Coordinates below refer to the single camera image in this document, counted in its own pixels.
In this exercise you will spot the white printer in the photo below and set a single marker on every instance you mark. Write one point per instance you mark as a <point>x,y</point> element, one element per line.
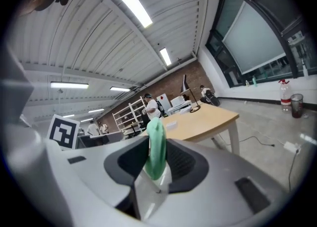
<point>177,102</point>

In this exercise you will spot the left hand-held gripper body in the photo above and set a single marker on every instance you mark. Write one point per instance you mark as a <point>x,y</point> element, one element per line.
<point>63,132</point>

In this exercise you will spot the black desk lamp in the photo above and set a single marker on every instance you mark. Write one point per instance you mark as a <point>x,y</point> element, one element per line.
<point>185,87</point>

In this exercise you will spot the green translucent object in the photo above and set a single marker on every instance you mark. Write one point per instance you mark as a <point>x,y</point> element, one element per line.
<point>156,147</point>

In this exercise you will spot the grey window blind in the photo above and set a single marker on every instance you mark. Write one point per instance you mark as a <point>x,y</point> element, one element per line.
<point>252,40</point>

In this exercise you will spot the white refrigerator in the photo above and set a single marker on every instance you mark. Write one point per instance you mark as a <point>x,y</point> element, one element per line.
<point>163,103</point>

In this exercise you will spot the large clear plastic bottle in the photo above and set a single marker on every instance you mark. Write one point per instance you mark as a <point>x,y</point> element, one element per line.
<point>285,97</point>

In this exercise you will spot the white shelving unit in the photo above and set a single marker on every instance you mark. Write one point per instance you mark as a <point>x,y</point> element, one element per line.
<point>128,117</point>

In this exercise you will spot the white power strip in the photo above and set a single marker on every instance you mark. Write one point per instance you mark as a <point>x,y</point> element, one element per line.
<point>292,146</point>

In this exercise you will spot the teal bottle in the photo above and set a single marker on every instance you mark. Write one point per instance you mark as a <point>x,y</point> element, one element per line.
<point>254,81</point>

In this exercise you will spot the wooden table with white legs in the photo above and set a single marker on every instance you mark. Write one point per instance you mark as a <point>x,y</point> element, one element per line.
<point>198,124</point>

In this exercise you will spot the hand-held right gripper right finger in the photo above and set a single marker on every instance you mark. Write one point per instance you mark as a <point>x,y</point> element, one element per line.
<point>223,191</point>

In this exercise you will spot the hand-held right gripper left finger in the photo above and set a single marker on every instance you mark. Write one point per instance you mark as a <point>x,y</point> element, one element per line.
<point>94,171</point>

